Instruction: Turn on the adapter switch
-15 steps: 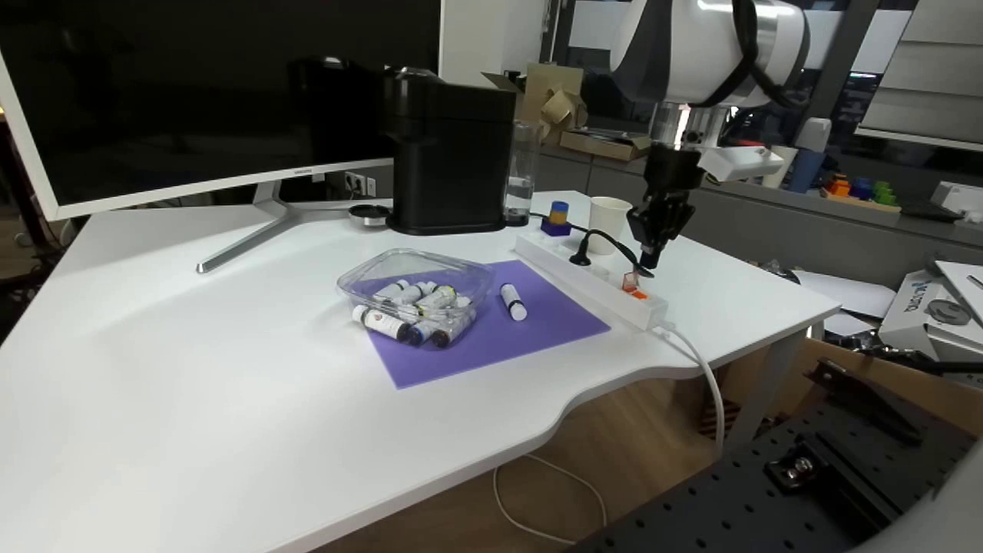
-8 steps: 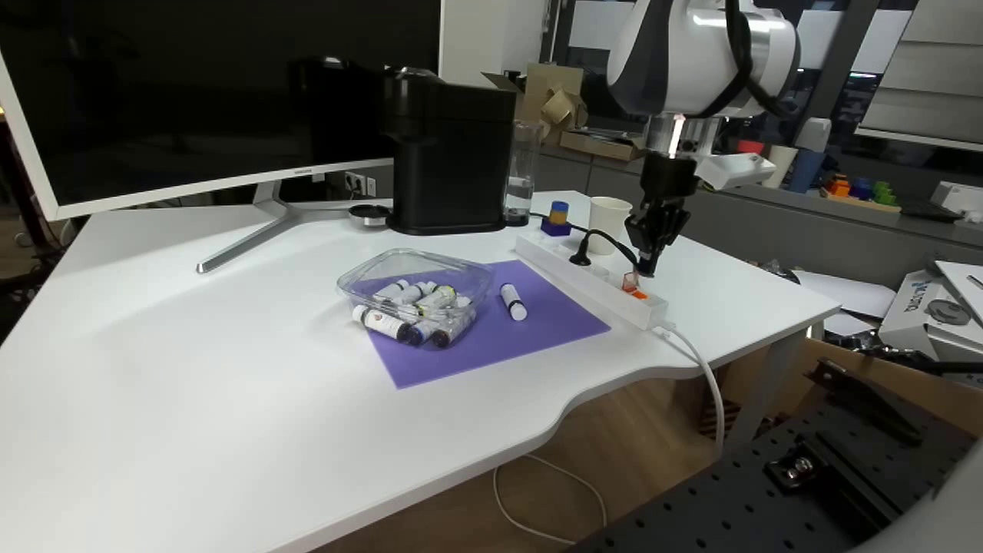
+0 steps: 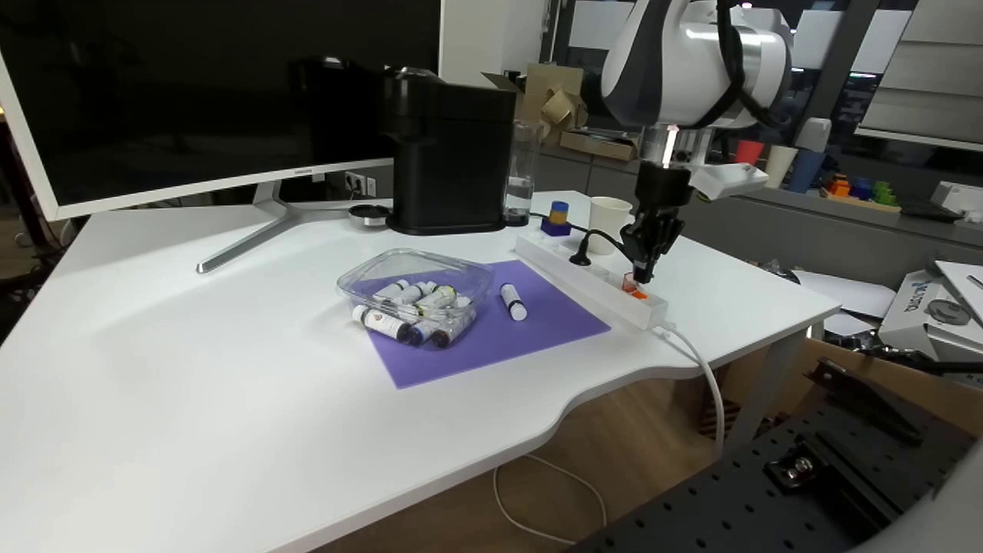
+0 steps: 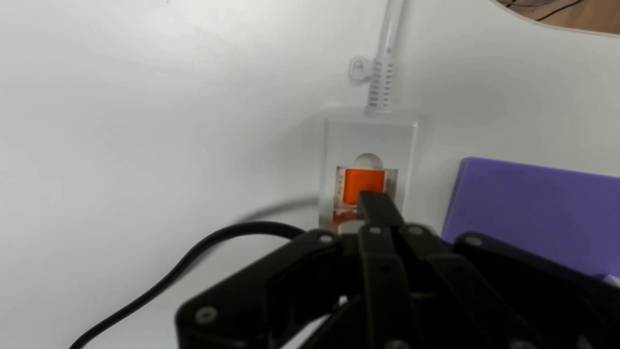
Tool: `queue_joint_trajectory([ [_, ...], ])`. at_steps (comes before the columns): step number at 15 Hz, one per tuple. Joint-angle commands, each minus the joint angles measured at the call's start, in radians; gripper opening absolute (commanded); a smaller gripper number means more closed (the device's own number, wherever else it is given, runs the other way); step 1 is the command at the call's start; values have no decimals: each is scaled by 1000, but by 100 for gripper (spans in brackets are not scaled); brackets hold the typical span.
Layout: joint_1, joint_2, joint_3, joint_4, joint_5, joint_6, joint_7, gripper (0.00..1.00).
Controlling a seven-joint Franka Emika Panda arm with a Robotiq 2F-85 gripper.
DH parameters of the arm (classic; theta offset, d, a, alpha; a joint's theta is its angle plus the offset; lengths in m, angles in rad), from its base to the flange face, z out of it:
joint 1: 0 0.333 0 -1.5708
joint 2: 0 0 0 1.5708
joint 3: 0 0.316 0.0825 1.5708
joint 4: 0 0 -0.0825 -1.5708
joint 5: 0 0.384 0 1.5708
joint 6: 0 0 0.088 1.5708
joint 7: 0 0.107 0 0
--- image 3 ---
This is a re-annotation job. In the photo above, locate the white power strip cable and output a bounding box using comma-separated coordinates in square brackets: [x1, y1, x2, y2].
[488, 317, 731, 551]

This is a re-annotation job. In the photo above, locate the white paper cup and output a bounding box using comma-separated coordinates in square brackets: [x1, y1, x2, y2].
[589, 198, 633, 238]

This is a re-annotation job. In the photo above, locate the black power cable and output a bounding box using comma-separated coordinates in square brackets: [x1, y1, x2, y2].
[527, 208, 638, 272]

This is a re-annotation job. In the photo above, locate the clear plastic container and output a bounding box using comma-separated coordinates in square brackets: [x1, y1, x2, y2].
[337, 248, 491, 348]

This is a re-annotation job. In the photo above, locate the black coffee machine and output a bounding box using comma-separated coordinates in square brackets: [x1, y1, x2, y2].
[384, 73, 512, 235]

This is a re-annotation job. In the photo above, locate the blue yellow small bottle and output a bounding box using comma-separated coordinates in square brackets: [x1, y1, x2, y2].
[542, 201, 573, 238]

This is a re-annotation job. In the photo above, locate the clear water tank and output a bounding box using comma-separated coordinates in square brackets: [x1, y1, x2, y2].
[504, 127, 539, 225]

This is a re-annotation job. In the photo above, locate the white power strip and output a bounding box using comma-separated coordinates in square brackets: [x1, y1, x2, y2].
[515, 235, 667, 332]

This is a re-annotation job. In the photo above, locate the cardboard box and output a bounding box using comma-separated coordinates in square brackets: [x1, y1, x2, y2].
[488, 65, 638, 162]

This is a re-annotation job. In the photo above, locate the white tube on mat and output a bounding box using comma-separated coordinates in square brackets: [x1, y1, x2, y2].
[502, 283, 530, 322]

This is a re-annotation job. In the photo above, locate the purple mat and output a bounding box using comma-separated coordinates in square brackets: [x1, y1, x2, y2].
[370, 263, 608, 389]

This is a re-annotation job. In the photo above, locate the black perforated breadboard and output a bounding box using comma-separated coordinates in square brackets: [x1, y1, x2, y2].
[573, 406, 973, 553]

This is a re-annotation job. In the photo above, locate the white computer monitor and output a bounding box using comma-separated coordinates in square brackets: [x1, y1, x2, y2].
[0, 0, 442, 275]

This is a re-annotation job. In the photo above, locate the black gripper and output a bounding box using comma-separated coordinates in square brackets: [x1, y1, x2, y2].
[620, 162, 691, 283]

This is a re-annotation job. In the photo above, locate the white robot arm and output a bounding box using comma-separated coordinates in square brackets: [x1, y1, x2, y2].
[599, 0, 793, 283]

